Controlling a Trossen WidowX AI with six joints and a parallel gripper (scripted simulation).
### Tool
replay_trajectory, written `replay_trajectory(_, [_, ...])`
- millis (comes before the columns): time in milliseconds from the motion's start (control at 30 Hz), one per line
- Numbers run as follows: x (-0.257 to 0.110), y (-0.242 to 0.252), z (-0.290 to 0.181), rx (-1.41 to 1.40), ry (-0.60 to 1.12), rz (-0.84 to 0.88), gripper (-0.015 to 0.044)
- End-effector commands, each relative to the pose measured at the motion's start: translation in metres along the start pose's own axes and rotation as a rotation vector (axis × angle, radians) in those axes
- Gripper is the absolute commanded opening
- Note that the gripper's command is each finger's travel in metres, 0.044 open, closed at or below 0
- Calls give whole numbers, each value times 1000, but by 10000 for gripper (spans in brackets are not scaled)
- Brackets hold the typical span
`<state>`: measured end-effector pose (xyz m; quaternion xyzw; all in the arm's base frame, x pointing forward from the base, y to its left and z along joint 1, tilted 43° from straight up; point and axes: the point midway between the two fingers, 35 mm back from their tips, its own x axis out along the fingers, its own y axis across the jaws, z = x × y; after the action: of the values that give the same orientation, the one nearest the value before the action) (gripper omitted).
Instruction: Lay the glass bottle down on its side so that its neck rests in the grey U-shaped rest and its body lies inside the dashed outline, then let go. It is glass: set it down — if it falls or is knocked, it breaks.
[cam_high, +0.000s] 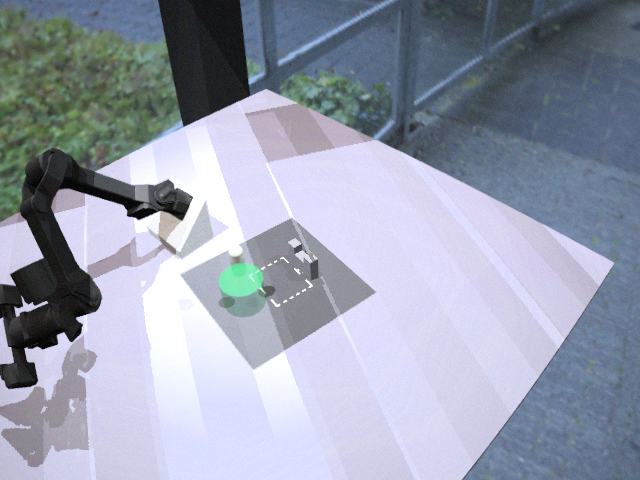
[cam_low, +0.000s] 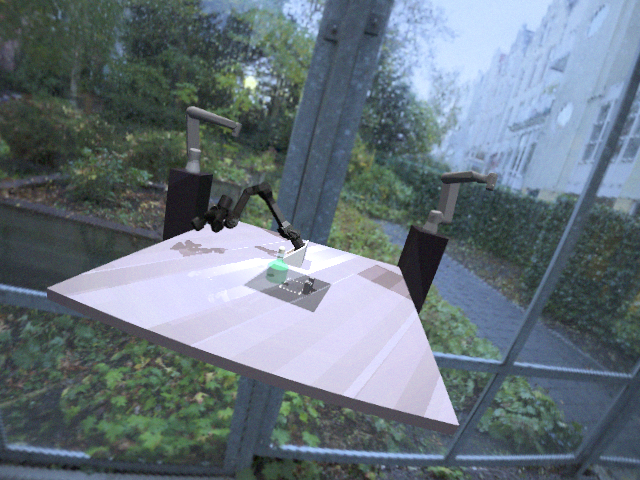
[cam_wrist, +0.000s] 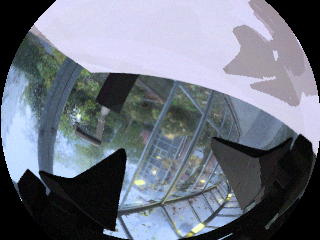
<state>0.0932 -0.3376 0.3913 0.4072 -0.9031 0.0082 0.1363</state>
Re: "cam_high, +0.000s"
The green glass bottle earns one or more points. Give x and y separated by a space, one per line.
241 286

